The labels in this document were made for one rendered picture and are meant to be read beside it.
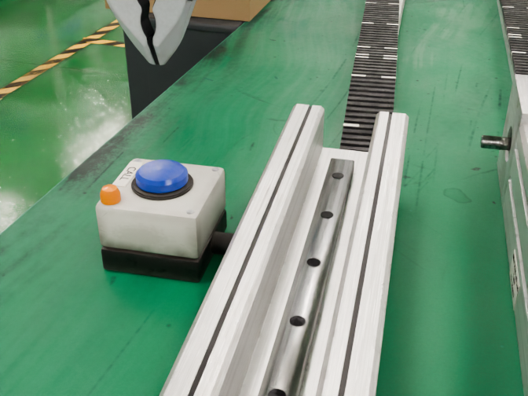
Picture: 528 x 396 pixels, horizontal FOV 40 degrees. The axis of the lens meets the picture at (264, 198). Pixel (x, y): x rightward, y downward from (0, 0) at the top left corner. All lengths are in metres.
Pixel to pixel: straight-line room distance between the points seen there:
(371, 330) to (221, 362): 0.08
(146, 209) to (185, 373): 0.20
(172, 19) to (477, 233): 0.31
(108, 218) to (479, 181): 0.35
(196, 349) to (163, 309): 0.16
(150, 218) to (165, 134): 0.26
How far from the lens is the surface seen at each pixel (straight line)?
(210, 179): 0.56
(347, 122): 0.76
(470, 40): 1.10
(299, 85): 0.90
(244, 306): 0.40
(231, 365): 0.37
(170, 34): 0.50
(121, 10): 0.51
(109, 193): 0.54
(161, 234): 0.53
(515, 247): 0.58
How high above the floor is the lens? 1.12
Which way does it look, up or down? 31 degrees down
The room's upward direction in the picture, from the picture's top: straight up
